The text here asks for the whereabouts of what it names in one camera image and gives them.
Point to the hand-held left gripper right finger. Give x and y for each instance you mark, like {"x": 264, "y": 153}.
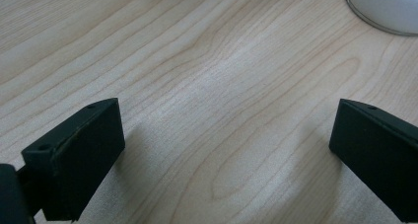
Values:
{"x": 378, "y": 151}

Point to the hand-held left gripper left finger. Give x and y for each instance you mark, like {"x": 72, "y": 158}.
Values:
{"x": 79, "y": 158}

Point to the white round bowl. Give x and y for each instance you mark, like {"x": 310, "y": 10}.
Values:
{"x": 384, "y": 5}

